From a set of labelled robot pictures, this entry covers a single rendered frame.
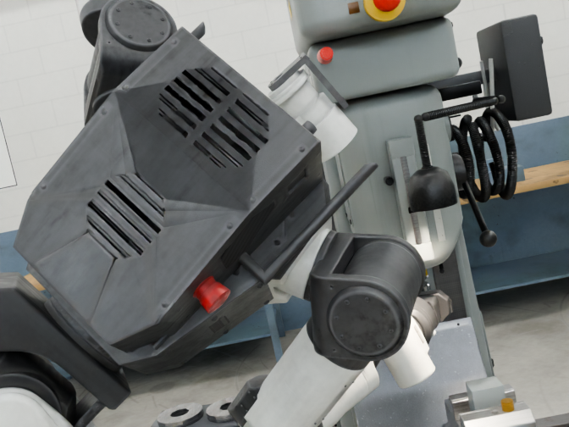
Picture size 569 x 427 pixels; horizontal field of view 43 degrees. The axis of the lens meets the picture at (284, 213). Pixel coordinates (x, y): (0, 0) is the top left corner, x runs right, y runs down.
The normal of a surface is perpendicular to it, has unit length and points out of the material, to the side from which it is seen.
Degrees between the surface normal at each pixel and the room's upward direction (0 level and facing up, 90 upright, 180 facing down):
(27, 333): 90
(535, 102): 90
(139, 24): 61
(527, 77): 90
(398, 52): 90
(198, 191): 74
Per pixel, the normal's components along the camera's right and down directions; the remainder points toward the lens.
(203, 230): -0.23, -0.11
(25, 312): 0.31, 0.06
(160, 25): 0.36, -0.47
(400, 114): 0.00, 0.13
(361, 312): -0.30, 0.32
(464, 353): -0.10, -0.33
